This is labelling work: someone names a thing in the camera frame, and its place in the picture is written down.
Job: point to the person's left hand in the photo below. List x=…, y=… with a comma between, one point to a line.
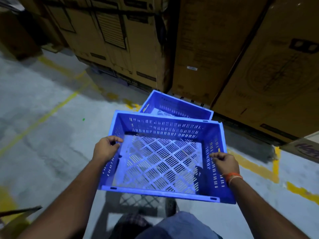
x=106, y=149

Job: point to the person's right hand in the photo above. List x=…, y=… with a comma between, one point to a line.
x=228, y=165

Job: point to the person's right forearm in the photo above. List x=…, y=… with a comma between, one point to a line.
x=261, y=216

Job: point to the person's left forearm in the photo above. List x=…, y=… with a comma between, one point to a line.
x=64, y=209

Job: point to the orange wristband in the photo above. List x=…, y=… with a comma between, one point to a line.
x=233, y=176

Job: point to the dark blue pallet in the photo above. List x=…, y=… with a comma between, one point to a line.
x=104, y=72

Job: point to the cardboard box purple print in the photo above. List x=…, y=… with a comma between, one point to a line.
x=304, y=149

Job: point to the grey-blue shirt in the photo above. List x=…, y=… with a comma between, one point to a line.
x=179, y=226

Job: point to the dark plaid trousers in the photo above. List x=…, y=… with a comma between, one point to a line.
x=132, y=224

